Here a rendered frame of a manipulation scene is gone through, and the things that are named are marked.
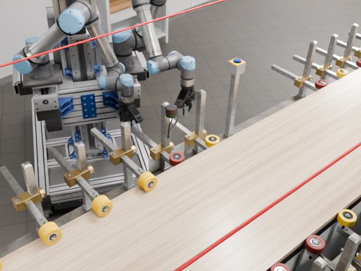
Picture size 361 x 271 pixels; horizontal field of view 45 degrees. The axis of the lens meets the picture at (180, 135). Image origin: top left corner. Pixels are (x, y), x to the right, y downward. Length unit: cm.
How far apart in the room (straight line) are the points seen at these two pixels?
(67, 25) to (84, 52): 55
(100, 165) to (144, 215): 137
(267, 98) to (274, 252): 279
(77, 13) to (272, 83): 293
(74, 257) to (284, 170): 110
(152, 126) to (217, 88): 94
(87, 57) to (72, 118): 40
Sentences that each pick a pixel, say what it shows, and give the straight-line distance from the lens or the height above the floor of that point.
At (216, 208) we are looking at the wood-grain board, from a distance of 203.
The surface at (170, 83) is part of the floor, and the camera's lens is 463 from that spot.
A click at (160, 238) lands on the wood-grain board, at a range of 190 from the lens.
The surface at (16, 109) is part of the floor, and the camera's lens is 443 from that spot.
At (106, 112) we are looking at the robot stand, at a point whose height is 74.
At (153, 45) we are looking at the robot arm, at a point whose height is 135.
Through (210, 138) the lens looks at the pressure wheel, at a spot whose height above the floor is 91.
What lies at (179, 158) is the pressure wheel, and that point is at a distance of 226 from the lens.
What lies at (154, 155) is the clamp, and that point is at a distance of 235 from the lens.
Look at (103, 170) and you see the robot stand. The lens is 325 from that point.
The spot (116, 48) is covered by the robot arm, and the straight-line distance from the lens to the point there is 270.
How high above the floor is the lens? 237
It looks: 38 degrees down
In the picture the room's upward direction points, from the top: 2 degrees clockwise
